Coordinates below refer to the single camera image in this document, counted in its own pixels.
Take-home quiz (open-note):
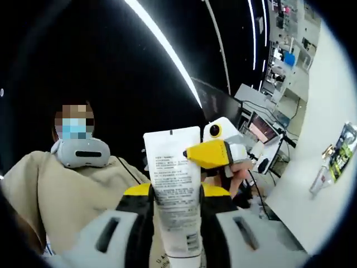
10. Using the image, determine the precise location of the white skincare tube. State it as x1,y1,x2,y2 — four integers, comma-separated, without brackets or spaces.
143,126,203,268

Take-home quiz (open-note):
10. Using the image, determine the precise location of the blue storage bin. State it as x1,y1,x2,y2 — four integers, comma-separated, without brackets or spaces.
283,51,297,67

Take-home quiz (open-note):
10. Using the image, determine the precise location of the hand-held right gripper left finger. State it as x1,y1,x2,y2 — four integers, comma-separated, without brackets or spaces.
46,183,156,268

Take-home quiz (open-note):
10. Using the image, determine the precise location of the white grey neck-worn device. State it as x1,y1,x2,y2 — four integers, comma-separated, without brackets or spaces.
50,137,112,169

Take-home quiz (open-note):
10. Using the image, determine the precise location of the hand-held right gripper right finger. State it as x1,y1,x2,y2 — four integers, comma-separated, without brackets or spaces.
200,183,311,268

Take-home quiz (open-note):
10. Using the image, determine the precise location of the person's left hand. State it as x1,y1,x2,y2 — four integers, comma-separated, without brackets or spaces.
229,161,254,197

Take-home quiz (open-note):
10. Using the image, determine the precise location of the thin black device cable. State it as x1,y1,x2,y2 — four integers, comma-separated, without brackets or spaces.
116,156,146,179

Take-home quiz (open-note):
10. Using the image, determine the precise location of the black computer mouse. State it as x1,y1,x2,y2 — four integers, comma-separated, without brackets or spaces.
258,157,271,174

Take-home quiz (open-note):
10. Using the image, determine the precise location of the white side desk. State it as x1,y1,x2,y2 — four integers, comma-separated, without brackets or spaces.
242,131,298,179

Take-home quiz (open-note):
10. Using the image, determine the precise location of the green black skincare sachet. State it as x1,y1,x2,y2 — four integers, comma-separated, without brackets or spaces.
329,121,357,183

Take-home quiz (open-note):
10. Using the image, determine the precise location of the long ceiling light strip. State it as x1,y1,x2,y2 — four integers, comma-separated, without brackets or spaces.
124,0,204,109

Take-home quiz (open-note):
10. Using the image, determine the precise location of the small red-label skincare pump bottle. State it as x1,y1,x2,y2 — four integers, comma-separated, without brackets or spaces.
308,164,335,195

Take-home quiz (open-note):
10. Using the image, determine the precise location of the large black display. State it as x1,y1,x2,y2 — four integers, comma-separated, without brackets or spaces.
192,78,243,124

